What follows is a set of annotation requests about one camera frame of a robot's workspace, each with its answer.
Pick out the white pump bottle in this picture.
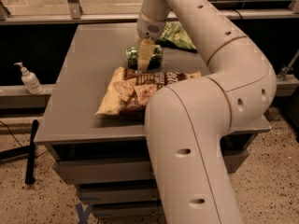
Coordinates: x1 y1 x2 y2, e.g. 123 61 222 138
15 62 43 94

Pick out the black stand leg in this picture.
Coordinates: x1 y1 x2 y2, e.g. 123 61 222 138
0 119 39 185

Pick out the brown and yellow chip bag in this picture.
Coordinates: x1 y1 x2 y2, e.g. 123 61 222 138
96 67 201 116

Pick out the black cable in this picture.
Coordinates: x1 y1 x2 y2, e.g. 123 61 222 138
0 120 50 159

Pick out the grey drawer cabinet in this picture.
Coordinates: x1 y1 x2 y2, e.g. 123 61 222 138
34 21 272 220

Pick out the metal bracket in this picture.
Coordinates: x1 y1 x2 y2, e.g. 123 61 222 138
277 50 299 82

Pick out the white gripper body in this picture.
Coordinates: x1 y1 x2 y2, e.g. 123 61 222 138
136 12 166 39

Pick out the green soda can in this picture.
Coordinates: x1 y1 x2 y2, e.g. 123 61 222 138
126 45 163 70

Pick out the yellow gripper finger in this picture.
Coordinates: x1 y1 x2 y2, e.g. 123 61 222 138
137 38 155 72

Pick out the metal railing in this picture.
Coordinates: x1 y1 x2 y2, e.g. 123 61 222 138
0 0 298 24

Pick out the green chip bag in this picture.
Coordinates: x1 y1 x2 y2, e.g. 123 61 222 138
155 21 197 52

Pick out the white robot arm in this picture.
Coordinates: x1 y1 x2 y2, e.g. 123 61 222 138
137 0 277 224

